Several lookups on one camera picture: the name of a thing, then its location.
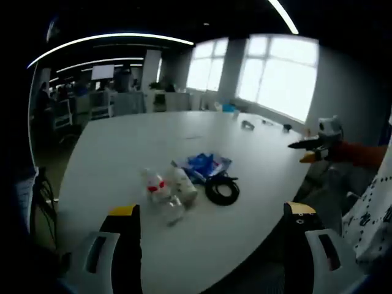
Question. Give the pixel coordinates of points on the clear plastic bottle red label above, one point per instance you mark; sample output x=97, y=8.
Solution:
x=157, y=186

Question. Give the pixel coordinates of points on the white table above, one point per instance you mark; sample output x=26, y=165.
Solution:
x=137, y=137

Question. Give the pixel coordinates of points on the curved ceiling light strip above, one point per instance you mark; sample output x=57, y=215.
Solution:
x=107, y=37

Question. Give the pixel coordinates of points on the small black object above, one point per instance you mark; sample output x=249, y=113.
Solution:
x=287, y=128

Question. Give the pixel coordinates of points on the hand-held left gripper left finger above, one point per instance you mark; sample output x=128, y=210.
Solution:
x=125, y=239

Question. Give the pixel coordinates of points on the blue plastic packet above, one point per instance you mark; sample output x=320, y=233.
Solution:
x=202, y=163

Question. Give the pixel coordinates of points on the computer monitor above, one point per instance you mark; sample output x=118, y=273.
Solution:
x=102, y=72

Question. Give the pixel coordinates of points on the small dark flat object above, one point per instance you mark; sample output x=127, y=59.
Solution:
x=266, y=122

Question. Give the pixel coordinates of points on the blue box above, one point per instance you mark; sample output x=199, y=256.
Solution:
x=229, y=107

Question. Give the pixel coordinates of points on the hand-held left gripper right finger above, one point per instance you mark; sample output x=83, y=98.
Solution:
x=297, y=245

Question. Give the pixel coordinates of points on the narrow window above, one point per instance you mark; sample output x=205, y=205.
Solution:
x=205, y=67

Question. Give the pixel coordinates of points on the straight ceiling light strip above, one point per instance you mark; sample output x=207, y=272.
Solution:
x=286, y=16

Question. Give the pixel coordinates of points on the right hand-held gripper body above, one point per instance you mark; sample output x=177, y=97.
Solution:
x=330, y=130

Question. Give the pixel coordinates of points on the black curved object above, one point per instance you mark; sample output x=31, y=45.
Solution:
x=248, y=125

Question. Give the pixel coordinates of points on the wide window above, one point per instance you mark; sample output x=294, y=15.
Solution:
x=281, y=76

